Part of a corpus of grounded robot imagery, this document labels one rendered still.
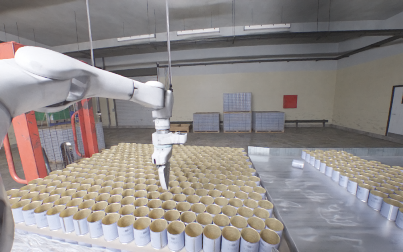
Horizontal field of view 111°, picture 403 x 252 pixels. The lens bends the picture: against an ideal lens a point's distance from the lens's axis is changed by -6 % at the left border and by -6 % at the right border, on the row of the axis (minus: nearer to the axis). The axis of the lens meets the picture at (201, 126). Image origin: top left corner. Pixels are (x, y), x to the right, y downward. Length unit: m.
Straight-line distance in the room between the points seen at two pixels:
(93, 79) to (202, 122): 7.66
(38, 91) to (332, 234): 1.04
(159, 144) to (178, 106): 9.34
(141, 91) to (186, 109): 9.34
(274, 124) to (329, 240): 7.71
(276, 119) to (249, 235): 7.87
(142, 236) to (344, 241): 0.81
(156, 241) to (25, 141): 1.16
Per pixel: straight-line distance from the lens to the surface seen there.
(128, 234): 0.76
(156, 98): 0.51
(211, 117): 7.91
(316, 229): 0.94
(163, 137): 0.58
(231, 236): 0.73
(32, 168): 1.57
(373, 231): 1.07
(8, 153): 1.73
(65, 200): 1.06
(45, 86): 0.36
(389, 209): 1.17
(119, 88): 0.45
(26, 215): 1.07
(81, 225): 0.87
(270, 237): 0.74
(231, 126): 8.03
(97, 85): 0.43
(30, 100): 0.35
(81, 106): 1.91
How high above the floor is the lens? 1.65
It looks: 9 degrees down
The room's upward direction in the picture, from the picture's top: 2 degrees counter-clockwise
